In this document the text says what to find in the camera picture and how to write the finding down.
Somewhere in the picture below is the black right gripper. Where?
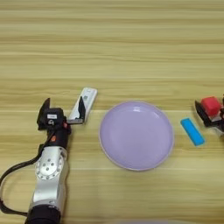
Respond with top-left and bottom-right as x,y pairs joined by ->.
194,94 -> 224,132

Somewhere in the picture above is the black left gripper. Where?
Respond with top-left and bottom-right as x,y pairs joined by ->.
37,95 -> 87,149

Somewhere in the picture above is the red cube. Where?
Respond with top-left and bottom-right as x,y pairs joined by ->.
200,96 -> 222,117

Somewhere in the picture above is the white rectangular device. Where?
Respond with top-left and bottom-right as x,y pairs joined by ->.
67,87 -> 98,123

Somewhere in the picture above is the left gripper labelled black box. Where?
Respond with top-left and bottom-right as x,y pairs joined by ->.
43,108 -> 66,130

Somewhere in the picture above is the blue rectangular bar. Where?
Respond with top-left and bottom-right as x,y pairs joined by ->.
179,117 -> 206,147

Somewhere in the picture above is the lilac round plate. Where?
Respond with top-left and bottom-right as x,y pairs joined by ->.
98,101 -> 175,172

